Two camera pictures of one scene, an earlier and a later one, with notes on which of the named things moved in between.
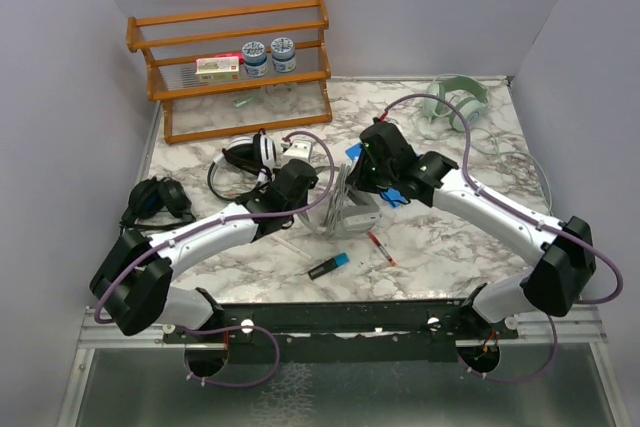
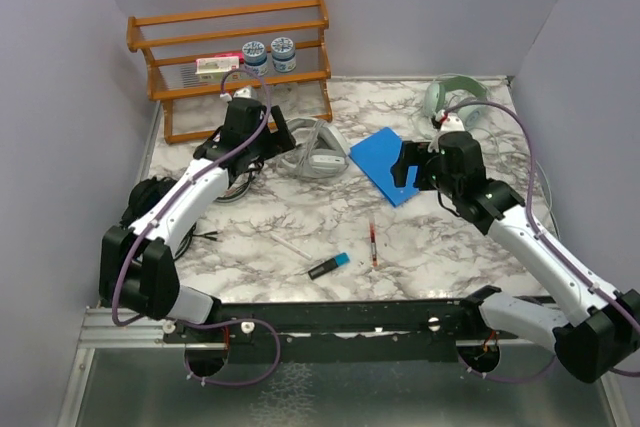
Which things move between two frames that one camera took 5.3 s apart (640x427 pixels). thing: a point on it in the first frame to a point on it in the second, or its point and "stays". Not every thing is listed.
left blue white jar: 255,59 stays
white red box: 225,66 stays
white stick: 293,248 stays
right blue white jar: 283,55 stays
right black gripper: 359,176 to 413,153
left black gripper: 303,202 to 281,143
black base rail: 343,334 stays
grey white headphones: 347,213 to 320,152
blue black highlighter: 337,262 stays
